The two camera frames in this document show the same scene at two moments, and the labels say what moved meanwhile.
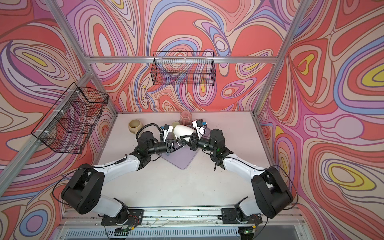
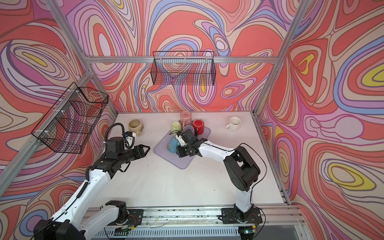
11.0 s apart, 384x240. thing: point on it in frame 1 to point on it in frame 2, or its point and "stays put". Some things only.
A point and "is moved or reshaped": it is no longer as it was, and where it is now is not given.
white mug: x=180 y=130 is moved or reshaped
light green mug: x=174 y=123 stays put
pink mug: x=186 y=118 stays put
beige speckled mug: x=134 y=125 stays put
